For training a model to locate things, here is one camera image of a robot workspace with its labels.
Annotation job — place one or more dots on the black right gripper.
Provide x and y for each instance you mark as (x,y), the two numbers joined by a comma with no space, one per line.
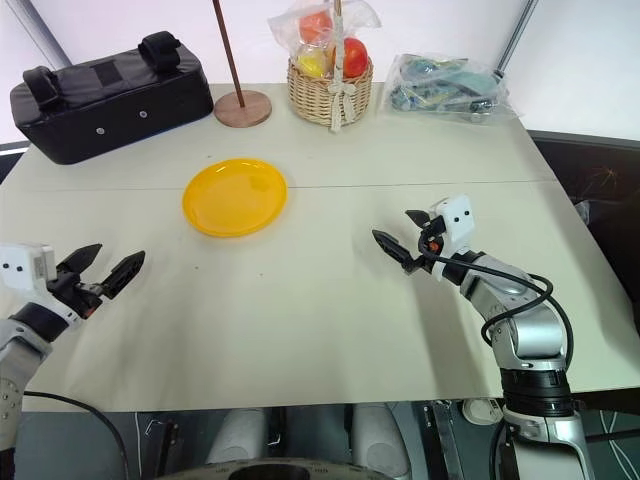
(427,250)

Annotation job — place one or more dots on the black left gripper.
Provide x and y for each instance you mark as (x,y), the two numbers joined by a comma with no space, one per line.
(75,295)

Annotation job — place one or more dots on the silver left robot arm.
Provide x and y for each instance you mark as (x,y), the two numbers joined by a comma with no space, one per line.
(20,340)

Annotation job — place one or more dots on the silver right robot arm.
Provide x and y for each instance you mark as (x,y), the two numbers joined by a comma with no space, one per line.
(530,335)

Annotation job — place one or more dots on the yellow plastic plate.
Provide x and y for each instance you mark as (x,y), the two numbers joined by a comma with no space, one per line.
(235,197)

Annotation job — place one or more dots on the orange fruit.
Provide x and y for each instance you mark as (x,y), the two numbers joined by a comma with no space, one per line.
(315,26)

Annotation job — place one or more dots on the clear plastic bag over fruit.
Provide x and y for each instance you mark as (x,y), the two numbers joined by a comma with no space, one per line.
(285,25)

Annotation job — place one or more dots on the clear bag of small items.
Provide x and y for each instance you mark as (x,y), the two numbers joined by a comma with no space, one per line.
(445,90)

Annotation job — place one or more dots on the woven wicker basket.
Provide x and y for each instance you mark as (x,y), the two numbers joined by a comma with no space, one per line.
(320,97)

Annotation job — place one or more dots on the red apple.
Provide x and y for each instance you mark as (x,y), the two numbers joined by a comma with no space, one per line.
(354,57)

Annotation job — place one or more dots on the small white device under table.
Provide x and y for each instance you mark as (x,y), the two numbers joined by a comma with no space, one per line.
(482,410)

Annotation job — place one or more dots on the yellow lemon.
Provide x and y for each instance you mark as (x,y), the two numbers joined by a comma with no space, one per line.
(312,61)

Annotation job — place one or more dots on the wooden stand with round base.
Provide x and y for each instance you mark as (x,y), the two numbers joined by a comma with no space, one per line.
(243,110)

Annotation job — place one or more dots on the metal pole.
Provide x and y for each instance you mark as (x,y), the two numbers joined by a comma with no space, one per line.
(512,42)

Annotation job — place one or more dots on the dark round robot waist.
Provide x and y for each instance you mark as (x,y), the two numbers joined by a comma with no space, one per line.
(280,470)

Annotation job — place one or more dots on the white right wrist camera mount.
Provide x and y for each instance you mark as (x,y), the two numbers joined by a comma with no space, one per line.
(456,222)

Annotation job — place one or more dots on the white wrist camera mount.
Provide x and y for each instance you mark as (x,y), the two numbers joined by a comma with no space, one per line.
(22,265)
(456,222)

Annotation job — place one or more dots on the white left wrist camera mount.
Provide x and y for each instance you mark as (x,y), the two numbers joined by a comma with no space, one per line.
(22,265)

